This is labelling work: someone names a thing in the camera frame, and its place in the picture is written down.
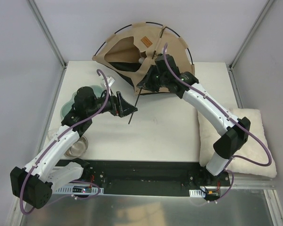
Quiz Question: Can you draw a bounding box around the beige fabric pet tent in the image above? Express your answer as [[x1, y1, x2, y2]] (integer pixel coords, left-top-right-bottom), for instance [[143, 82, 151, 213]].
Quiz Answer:
[[92, 21, 195, 96]]

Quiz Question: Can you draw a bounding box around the steel pet bowl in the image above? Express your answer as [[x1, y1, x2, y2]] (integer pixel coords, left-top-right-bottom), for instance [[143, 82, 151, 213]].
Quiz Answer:
[[64, 136, 88, 159]]

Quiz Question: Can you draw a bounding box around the clear plastic cup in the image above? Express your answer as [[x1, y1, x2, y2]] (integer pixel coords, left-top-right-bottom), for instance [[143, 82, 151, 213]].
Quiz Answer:
[[47, 128, 59, 142]]

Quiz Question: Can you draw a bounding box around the white fluffy cushion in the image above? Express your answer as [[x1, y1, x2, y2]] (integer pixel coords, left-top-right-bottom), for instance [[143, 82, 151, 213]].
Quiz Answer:
[[197, 107, 278, 178]]

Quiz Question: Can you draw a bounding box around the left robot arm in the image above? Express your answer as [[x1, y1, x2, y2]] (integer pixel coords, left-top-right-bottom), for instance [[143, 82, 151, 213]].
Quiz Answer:
[[10, 87, 138, 209]]

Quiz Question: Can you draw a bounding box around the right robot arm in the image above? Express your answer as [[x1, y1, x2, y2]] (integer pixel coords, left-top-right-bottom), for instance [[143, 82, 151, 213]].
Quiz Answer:
[[136, 54, 250, 186]]

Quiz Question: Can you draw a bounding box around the green double pet bowl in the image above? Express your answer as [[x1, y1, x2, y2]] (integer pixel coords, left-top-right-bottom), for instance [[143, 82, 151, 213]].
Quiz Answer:
[[60, 85, 106, 120]]

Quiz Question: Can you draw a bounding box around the white pompom cat toy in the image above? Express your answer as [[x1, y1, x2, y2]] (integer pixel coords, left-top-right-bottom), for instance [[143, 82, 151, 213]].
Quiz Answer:
[[138, 51, 145, 64]]

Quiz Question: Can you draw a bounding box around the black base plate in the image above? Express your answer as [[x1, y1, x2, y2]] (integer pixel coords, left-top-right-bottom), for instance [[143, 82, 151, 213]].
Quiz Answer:
[[73, 158, 230, 197]]

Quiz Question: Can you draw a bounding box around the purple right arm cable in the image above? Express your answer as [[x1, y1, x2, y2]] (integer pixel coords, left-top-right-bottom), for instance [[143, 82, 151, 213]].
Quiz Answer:
[[162, 42, 273, 204]]

